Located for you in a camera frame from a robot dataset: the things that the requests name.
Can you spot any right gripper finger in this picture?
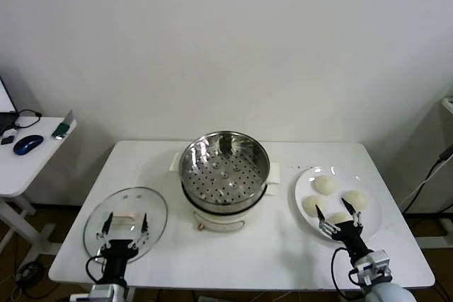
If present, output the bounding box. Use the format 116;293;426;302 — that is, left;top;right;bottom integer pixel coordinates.
340;197;364;228
314;204;340;238

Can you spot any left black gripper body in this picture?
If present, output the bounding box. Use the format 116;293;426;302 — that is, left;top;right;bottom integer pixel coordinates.
101;239;139;284

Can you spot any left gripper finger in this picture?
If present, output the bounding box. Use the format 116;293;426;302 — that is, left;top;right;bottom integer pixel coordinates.
95;211;114;250
129;212;150;250

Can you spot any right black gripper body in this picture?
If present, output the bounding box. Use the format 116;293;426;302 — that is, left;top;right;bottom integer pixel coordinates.
332;222;372;262

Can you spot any white steamed baozi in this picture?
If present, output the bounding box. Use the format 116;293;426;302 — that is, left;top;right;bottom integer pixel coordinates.
327;211;355;227
314;175;337;197
340;190;369;213
302;194;330;218

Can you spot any round glass pot lid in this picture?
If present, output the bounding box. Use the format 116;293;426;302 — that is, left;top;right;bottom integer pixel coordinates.
83;185;168;265

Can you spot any stainless steel steamer basket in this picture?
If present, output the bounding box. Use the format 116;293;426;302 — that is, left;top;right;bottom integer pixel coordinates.
178;131;270;213

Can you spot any white round plate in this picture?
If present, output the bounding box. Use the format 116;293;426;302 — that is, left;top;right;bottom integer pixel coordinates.
294;165;383;244

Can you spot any white electric cooking pot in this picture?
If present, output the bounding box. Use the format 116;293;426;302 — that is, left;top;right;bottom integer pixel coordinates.
169;151;281;233

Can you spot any white side desk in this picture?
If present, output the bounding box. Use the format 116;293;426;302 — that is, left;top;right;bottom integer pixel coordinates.
0;116;77;264

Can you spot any green and silver stand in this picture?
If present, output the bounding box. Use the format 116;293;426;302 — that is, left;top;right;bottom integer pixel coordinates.
51;110;74;140

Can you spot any blue computer mouse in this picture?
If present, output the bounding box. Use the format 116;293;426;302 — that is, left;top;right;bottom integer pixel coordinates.
13;134;45;156

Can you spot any black laptop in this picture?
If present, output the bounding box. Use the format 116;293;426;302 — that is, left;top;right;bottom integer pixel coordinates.
0;76;18;134

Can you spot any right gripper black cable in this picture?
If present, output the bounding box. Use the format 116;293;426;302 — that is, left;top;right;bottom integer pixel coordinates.
331;247;359;298

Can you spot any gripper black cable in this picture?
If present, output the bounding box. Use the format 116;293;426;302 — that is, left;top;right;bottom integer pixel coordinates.
86;255;108;286
331;247;359;298

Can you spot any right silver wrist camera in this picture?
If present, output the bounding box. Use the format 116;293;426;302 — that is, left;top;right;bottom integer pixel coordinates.
353;249;393;287

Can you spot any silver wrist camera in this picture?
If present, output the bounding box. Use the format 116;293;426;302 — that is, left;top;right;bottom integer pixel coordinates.
353;249;393;287
88;283;117;302

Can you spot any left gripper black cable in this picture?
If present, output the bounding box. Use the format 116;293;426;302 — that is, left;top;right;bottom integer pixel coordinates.
86;255;108;286

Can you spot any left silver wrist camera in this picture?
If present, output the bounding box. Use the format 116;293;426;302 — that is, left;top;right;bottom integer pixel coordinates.
88;283;117;302

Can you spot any floor power strip with cables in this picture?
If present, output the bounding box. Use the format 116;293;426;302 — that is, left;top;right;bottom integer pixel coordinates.
13;261;49;298

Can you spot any thin black desk cable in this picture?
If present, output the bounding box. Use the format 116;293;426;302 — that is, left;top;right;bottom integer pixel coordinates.
13;109;42;129

